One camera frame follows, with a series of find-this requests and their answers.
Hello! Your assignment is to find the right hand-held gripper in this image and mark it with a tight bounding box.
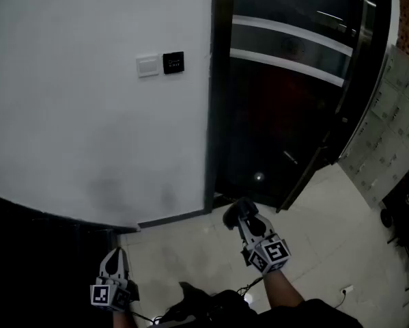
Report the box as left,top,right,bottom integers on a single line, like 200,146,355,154
238,213,292,275

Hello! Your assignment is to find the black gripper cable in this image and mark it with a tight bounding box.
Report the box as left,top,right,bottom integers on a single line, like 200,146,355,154
236,275,265,297
130,311,164,324

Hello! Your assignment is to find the white wall light switch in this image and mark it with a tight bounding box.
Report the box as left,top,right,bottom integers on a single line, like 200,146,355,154
136,53,161,79

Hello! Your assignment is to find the person's black clothing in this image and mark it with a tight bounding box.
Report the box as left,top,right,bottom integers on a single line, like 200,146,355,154
149,282,362,328

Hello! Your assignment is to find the grey metal locker cabinet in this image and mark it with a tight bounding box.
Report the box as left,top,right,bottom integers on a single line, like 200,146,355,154
337,44,409,210

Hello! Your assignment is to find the black wooden cabinet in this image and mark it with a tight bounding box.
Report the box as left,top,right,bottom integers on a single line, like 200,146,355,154
0,191,140,328

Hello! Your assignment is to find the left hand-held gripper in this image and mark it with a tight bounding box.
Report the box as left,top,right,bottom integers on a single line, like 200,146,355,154
90,247,140,312

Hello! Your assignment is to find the person's right forearm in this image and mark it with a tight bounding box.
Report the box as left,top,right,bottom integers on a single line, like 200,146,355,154
264,270,306,309

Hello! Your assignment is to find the black exit button panel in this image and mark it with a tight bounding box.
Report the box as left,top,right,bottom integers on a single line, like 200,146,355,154
162,51,185,75

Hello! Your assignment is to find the person's left forearm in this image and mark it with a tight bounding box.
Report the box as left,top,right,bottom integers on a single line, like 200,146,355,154
113,309,139,328

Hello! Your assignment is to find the striped glass door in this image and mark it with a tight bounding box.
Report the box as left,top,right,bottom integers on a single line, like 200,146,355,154
275,0,379,213
224,0,355,204

